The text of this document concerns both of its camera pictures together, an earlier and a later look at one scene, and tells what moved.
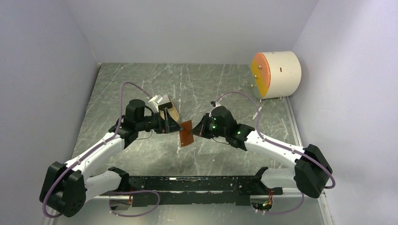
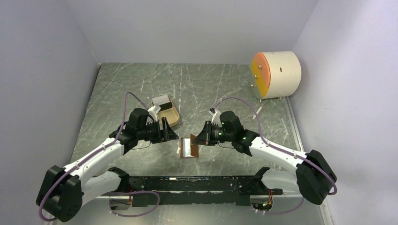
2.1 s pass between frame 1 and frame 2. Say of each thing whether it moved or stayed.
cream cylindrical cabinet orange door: stayed
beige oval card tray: stayed
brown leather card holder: moved
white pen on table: stayed
